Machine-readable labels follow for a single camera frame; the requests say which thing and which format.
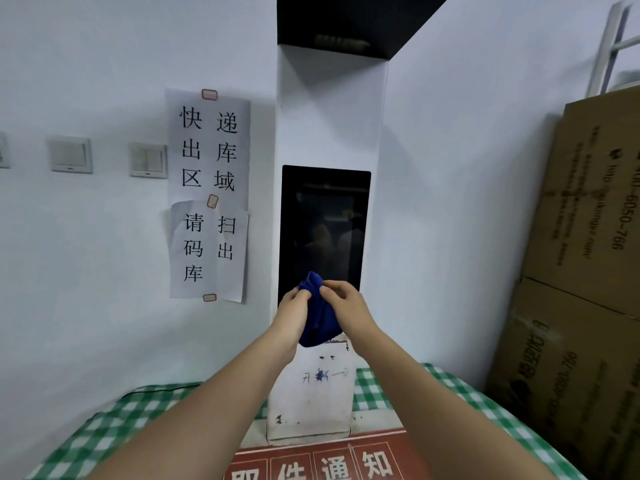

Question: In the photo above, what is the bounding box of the person's right hand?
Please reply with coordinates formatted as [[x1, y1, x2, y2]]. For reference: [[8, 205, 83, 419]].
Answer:
[[319, 280, 379, 344]]

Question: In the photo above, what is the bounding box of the person's left hand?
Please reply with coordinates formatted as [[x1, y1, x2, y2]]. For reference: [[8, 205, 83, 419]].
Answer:
[[270, 288, 313, 349]]

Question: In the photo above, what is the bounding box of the blue cleaning cloth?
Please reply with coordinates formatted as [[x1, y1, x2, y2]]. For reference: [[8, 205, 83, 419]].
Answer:
[[298, 271, 344, 348]]

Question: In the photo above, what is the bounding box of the person's right forearm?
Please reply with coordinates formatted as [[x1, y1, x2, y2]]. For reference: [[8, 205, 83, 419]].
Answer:
[[352, 325, 557, 480]]

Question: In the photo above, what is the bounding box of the person's left forearm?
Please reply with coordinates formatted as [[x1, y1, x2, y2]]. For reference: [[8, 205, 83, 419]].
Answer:
[[84, 329, 300, 480]]

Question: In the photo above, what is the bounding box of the white kiosk with black screen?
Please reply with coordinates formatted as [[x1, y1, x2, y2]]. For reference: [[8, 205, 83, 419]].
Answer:
[[266, 44, 390, 443]]

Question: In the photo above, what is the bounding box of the small white paper notice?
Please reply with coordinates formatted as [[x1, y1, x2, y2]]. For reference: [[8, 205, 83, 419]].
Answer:
[[169, 200, 249, 304]]

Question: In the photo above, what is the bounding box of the red notice sign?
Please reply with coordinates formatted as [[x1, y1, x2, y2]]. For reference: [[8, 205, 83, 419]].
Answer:
[[222, 429, 431, 480]]

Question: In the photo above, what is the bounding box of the large white paper notice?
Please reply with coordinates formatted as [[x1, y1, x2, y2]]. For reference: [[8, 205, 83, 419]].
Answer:
[[165, 88, 252, 212]]

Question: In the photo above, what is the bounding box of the green checkered tablecloth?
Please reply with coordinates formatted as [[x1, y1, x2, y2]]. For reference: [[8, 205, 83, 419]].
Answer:
[[25, 363, 588, 480]]

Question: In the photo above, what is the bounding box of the tall brown cardboard box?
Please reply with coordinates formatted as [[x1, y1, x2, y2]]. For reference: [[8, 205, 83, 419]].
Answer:
[[521, 85, 640, 320]]

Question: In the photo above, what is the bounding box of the black overhead panel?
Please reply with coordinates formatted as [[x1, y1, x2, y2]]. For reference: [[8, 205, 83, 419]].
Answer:
[[276, 0, 453, 60]]

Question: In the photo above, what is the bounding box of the white metal ladder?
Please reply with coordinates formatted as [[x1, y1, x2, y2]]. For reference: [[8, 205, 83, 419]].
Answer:
[[585, 1, 640, 99]]

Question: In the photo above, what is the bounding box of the white double wall switch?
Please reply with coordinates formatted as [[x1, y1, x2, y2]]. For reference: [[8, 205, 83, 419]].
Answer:
[[129, 142, 168, 179]]

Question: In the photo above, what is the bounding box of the white single wall switch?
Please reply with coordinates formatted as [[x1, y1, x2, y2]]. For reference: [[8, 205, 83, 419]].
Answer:
[[46, 136, 94, 174]]

